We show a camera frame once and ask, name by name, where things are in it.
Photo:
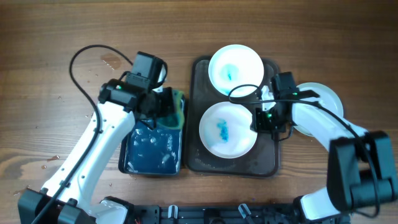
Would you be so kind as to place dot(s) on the black water tray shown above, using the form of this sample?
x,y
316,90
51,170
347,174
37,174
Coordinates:
x,y
151,149

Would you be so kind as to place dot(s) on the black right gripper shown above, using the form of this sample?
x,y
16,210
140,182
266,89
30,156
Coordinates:
x,y
259,121

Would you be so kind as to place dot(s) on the green yellow sponge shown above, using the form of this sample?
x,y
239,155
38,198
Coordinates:
x,y
172,114

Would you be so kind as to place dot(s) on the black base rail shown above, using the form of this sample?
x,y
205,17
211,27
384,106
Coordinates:
x,y
173,214

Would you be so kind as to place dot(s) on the white plate blue stain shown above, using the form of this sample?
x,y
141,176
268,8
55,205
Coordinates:
x,y
236,70

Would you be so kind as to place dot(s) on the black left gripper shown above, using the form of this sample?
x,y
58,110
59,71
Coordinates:
x,y
166,95

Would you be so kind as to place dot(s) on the dark brown serving tray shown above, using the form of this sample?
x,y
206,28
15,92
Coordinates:
x,y
261,161

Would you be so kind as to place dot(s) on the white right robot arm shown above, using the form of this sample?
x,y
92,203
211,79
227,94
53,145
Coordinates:
x,y
361,173

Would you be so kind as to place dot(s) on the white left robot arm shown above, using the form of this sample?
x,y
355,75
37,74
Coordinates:
x,y
66,196

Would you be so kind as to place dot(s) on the white plate front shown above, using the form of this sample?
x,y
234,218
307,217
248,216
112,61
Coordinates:
x,y
225,130

